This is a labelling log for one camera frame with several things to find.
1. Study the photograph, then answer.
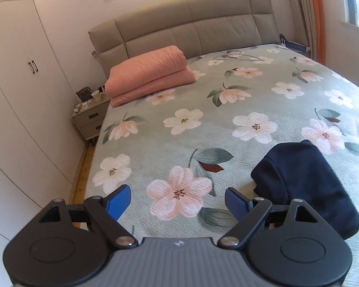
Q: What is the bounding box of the beige two-drawer nightstand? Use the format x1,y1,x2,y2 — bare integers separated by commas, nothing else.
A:
71,93,110,142

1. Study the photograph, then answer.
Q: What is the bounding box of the white built-in wardrobe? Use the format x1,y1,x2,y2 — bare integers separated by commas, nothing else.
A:
0,0,84,286

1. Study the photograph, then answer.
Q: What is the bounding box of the navy blue striped hoodie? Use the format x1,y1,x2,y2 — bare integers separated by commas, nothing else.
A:
251,140,359,239

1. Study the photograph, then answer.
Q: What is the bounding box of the white mug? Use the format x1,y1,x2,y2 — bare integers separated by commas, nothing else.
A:
91,90,102,102

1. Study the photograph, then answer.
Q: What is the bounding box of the blue item beside headboard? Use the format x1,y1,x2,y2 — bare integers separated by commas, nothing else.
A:
280,34,311,53

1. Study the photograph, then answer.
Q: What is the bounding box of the beige padded headboard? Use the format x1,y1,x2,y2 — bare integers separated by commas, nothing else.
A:
88,0,280,76

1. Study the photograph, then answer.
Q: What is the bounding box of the orange and beige curtain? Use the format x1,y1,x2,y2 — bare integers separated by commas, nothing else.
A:
290,0,326,64

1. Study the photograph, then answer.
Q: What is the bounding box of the folded pink quilt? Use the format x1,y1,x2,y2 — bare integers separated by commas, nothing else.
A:
105,45,196,108

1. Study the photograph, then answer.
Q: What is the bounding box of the floral green bedspread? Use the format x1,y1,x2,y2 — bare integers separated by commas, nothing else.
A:
85,45,359,286

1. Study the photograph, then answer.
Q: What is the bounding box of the dark picture frame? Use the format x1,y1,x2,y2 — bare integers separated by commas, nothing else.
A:
76,87,93,102

